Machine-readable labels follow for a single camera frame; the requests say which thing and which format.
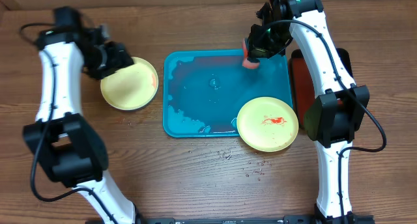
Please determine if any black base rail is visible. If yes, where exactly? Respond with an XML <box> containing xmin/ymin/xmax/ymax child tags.
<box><xmin>85</xmin><ymin>214</ymin><xmax>375</xmax><ymax>224</ymax></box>

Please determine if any teal plastic tray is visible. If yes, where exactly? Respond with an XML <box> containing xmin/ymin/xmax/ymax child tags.
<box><xmin>162</xmin><ymin>49</ymin><xmax>293</xmax><ymax>138</ymax></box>

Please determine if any dark red lacquer tray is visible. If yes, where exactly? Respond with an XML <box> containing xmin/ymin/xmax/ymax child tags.
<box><xmin>288</xmin><ymin>49</ymin><xmax>350</xmax><ymax>131</ymax></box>

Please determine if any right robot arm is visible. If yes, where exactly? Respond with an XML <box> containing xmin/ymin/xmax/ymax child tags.
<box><xmin>242</xmin><ymin>0</ymin><xmax>374</xmax><ymax>223</ymax></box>

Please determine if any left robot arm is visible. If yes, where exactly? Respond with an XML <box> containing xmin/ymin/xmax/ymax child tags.
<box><xmin>23</xmin><ymin>7</ymin><xmax>144</xmax><ymax>223</ymax></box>

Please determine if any yellow-green round plate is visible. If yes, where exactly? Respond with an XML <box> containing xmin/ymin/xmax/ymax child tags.
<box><xmin>237</xmin><ymin>97</ymin><xmax>299</xmax><ymax>152</ymax></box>
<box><xmin>100</xmin><ymin>57</ymin><xmax>159</xmax><ymax>111</ymax></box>

